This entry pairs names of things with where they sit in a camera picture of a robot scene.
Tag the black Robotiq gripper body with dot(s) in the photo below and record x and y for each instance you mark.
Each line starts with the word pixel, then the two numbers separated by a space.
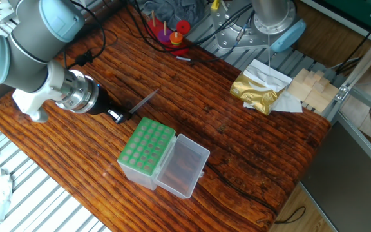
pixel 103 103

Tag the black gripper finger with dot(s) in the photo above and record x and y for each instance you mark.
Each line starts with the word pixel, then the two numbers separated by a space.
pixel 119 116

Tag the clear large pipette tip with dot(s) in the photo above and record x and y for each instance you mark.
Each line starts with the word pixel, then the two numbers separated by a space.
pixel 143 101

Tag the clear tip box green rack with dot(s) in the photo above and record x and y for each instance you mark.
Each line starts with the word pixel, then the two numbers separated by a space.
pixel 147 148

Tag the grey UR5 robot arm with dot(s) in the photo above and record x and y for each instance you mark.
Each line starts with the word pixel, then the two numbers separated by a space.
pixel 27 48

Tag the purple toy disc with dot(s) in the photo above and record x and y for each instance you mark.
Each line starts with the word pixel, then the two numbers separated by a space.
pixel 163 36

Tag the orange green stacked rings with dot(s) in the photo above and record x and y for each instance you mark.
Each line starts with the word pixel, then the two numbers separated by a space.
pixel 176 39

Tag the red toy disc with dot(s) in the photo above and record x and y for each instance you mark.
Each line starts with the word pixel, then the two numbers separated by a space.
pixel 183 26

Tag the grey cloth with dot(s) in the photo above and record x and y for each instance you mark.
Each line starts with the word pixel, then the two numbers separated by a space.
pixel 176 9

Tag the gold foil bag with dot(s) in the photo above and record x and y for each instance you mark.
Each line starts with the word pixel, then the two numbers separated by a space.
pixel 253 91

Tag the white paper under bag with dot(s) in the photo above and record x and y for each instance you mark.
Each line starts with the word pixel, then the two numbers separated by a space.
pixel 288 103

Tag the wooden block puzzle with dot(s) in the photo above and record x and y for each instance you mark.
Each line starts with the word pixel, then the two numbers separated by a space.
pixel 311 90

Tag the aluminium frame structure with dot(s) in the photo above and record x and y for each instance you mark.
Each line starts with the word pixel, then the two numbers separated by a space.
pixel 366 51

